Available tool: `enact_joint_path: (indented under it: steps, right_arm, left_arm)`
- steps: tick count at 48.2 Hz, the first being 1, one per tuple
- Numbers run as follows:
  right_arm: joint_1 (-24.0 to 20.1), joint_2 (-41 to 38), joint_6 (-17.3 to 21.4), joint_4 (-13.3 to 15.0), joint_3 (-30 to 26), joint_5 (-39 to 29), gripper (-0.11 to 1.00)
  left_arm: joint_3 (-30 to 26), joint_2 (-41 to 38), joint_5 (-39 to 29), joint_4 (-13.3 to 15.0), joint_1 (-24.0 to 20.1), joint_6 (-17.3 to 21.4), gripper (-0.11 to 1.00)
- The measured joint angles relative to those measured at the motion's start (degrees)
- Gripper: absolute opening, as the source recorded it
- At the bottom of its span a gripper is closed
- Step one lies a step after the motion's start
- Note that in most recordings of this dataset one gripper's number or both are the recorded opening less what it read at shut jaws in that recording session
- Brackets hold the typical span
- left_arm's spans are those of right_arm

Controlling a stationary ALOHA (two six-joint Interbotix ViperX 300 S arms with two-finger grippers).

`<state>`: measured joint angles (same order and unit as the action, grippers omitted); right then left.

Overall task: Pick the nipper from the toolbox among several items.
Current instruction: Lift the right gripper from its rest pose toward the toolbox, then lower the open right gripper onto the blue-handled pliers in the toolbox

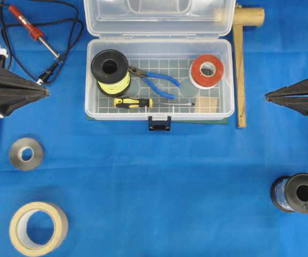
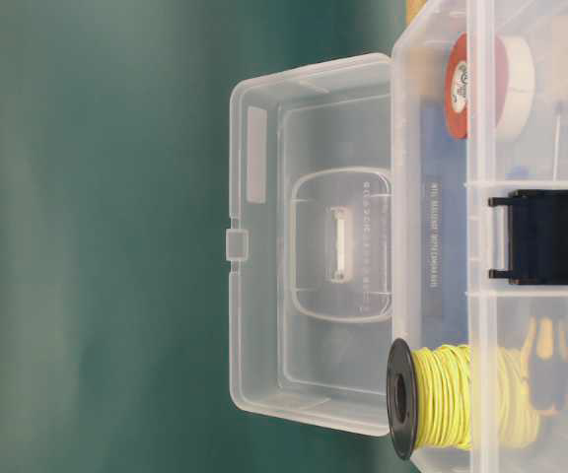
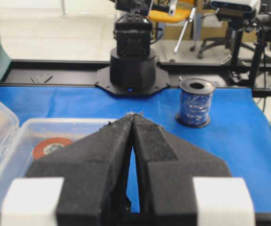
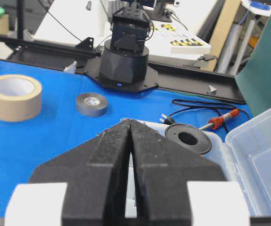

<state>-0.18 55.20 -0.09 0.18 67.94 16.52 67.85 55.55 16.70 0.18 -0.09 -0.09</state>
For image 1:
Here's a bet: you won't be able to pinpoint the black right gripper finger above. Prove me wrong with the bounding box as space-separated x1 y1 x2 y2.
266 79 308 97
266 96 308 116

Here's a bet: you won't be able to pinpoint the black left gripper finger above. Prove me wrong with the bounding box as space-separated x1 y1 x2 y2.
0 88 49 117
0 67 47 92

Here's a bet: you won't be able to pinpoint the clear plastic toolbox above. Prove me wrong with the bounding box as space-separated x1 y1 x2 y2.
84 0 235 131

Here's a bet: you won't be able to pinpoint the red soldering iron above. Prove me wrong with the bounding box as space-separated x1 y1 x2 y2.
8 5 60 59

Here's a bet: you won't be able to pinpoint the grey tape roll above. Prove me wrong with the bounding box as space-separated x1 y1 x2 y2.
9 138 44 171

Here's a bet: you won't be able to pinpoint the wooden mallet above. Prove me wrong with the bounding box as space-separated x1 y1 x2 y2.
232 5 265 129

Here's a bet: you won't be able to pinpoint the small wooden block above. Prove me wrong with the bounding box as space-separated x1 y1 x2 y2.
194 97 220 113

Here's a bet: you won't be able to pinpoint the red tape roll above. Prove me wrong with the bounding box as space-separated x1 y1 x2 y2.
189 54 225 90

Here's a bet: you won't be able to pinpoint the yellow black screwdriver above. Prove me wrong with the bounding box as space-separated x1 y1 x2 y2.
113 97 195 109

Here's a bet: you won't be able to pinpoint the beige masking tape roll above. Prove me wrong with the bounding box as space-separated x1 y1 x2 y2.
9 201 68 256

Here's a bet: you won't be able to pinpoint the blue table cloth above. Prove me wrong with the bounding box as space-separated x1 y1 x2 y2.
0 1 308 256

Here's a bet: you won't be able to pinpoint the blue wire spool black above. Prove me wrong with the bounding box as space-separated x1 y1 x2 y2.
270 173 308 214

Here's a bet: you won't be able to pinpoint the black soldering iron cable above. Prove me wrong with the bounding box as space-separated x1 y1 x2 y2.
0 0 84 86

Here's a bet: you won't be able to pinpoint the yellow wire spool black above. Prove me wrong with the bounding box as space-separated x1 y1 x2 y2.
90 49 130 97

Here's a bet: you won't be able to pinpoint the blue handled nipper pliers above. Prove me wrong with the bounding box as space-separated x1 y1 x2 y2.
128 65 181 100

